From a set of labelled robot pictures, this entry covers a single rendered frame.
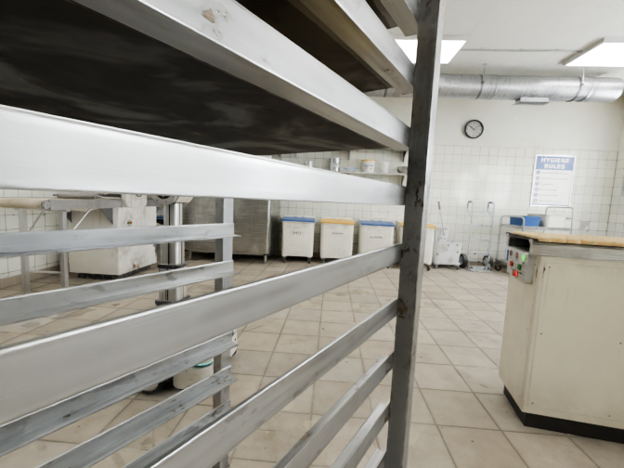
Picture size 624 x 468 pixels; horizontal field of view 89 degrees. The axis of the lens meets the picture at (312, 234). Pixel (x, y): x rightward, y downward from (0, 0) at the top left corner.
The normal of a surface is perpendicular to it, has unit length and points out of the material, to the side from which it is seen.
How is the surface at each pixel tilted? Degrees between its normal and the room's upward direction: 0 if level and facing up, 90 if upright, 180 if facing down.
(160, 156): 90
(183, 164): 90
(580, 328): 90
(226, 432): 90
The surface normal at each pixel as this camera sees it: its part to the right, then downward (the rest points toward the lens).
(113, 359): 0.83, 0.10
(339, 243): -0.04, 0.14
